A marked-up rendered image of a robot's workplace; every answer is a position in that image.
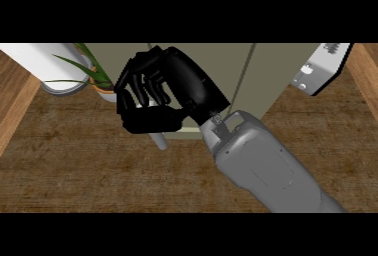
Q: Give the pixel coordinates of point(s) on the white flat appliance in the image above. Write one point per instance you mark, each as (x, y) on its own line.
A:
(319, 70)

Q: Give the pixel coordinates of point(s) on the brown wooden panel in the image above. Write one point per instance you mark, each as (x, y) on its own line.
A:
(366, 70)
(12, 100)

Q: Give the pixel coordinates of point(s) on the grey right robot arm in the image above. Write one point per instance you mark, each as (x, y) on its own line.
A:
(266, 163)

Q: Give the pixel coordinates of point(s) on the green plant in orange pot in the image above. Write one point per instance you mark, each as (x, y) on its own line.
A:
(100, 80)

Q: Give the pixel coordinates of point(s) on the pale grey wine bottle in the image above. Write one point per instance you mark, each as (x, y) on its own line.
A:
(160, 141)

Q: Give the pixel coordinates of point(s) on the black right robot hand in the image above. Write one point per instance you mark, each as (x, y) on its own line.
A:
(192, 83)

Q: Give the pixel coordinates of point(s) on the white cylindrical appliance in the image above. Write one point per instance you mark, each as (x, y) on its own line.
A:
(38, 63)

